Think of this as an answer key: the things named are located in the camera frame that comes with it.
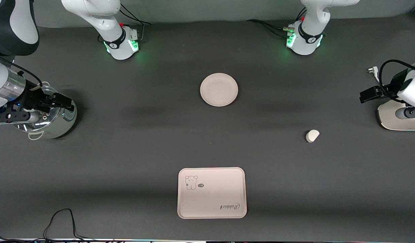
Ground thin black looped cable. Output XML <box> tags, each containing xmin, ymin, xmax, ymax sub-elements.
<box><xmin>0</xmin><ymin>208</ymin><xmax>127</xmax><ymax>243</ymax></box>

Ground round beige plate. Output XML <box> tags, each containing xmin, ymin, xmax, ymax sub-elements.
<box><xmin>200</xmin><ymin>73</ymin><xmax>238</xmax><ymax>107</ymax></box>

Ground black right arm base cables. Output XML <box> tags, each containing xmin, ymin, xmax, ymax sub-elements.
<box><xmin>119</xmin><ymin>3</ymin><xmax>152</xmax><ymax>43</ymax></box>

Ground white rounded appliance base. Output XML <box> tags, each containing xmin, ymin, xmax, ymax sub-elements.
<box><xmin>377</xmin><ymin>100</ymin><xmax>415</xmax><ymax>131</ymax></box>

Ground steel cooking pot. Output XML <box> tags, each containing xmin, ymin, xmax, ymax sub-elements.
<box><xmin>15</xmin><ymin>86</ymin><xmax>78</xmax><ymax>140</ymax></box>

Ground black left arm base cables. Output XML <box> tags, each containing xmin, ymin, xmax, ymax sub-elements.
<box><xmin>246</xmin><ymin>7</ymin><xmax>307</xmax><ymax>38</ymax></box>

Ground glass pot lid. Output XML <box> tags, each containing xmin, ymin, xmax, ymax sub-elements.
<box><xmin>17</xmin><ymin>86</ymin><xmax>64</xmax><ymax>133</ymax></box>

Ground beige tray with rabbit print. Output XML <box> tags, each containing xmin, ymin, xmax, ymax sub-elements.
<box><xmin>178</xmin><ymin>167</ymin><xmax>247</xmax><ymax>219</ymax></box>

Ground black arm base cables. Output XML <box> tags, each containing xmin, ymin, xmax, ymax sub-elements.
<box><xmin>119</xmin><ymin>3</ymin><xmax>152</xmax><ymax>43</ymax></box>
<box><xmin>246</xmin><ymin>7</ymin><xmax>307</xmax><ymax>38</ymax></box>

